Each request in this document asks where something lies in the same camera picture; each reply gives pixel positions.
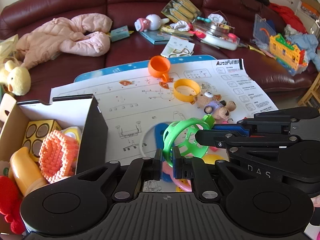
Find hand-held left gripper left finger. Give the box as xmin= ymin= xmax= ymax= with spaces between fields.
xmin=78 ymin=149 xmax=163 ymax=202

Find red plush toy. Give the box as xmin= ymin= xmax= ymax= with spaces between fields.
xmin=0 ymin=176 xmax=26 ymax=235

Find stacked cardboard boxes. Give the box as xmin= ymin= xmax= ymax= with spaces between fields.
xmin=296 ymin=0 xmax=320 ymax=20

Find blue book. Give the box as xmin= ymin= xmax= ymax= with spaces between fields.
xmin=139 ymin=30 xmax=175 ymax=45

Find white instruction sheet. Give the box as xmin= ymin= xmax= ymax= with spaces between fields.
xmin=49 ymin=59 xmax=280 ymax=193

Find pink padded jacket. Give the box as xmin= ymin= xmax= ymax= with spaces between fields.
xmin=16 ymin=14 xmax=113 ymax=70

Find yellow building block toy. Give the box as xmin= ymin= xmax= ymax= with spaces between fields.
xmin=269 ymin=34 xmax=309 ymax=76

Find pink plush with green patch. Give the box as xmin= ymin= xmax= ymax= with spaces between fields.
xmin=0 ymin=160 xmax=11 ymax=178

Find yellow white toy camera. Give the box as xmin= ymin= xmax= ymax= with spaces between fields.
xmin=60 ymin=126 xmax=83 ymax=145

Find pale yellow cloth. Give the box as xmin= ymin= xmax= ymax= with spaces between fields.
xmin=0 ymin=34 xmax=19 ymax=63

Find yellow plastic bowl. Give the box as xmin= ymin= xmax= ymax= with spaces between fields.
xmin=202 ymin=154 xmax=227 ymax=165

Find pink toy ring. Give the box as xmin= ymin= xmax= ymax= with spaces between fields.
xmin=162 ymin=162 xmax=193 ymax=193

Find pink white rabbit toy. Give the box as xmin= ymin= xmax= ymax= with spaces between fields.
xmin=134 ymin=14 xmax=169 ymax=32

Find clear pack of yellow pieces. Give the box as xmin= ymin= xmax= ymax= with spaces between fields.
xmin=161 ymin=0 xmax=202 ymax=24

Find brown teddy bear plush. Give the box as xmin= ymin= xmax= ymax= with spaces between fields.
xmin=195 ymin=91 xmax=237 ymax=121

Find yellow duck plush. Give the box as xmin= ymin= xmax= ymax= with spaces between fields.
xmin=0 ymin=60 xmax=32 ymax=96

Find orange bristle toy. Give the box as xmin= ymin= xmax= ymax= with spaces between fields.
xmin=39 ymin=130 xmax=80 ymax=184

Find orange toy cup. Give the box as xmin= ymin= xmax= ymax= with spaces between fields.
xmin=147 ymin=56 xmax=172 ymax=82

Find white crumpled cloth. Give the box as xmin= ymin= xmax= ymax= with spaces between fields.
xmin=171 ymin=21 xmax=192 ymax=32

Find dark red leather sofa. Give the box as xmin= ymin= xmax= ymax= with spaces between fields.
xmin=0 ymin=0 xmax=320 ymax=98

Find white card with glasses print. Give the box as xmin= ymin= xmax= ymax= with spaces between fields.
xmin=161 ymin=36 xmax=195 ymax=57

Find metal toy pot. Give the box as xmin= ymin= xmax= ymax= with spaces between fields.
xmin=206 ymin=21 xmax=232 ymax=37

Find teal small box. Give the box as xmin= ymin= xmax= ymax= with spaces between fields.
xmin=110 ymin=26 xmax=134 ymax=42

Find blue flat toy piece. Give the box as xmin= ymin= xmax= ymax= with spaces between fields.
xmin=154 ymin=122 xmax=173 ymax=165

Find orange yellow plastic toy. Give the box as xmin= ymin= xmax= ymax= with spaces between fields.
xmin=10 ymin=147 xmax=48 ymax=197

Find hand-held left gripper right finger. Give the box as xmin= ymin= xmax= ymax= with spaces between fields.
xmin=173 ymin=147 xmax=260 ymax=202

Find red cloth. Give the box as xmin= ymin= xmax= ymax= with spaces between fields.
xmin=269 ymin=3 xmax=308 ymax=33

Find yellow block with grey circles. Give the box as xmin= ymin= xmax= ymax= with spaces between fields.
xmin=22 ymin=120 xmax=62 ymax=162

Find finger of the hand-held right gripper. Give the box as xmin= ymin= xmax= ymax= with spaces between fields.
xmin=195 ymin=129 xmax=300 ymax=153
xmin=212 ymin=107 xmax=318 ymax=135

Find yellow plastic ring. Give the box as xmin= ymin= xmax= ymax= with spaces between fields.
xmin=173 ymin=79 xmax=202 ymax=103

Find green lattice half ball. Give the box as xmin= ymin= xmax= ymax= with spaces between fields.
xmin=162 ymin=114 xmax=215 ymax=168

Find clear plastic tray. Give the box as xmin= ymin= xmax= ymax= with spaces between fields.
xmin=201 ymin=31 xmax=241 ymax=50

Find cardboard box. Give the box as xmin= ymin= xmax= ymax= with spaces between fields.
xmin=0 ymin=94 xmax=108 ymax=233

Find clear plastic storage case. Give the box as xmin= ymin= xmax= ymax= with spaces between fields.
xmin=251 ymin=14 xmax=277 ymax=53

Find light blue cloth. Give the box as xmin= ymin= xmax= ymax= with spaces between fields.
xmin=286 ymin=34 xmax=320 ymax=71

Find white plastic ring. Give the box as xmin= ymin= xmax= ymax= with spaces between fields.
xmin=139 ymin=124 xmax=160 ymax=159

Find wooden chair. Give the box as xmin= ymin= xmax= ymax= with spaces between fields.
xmin=297 ymin=72 xmax=320 ymax=108

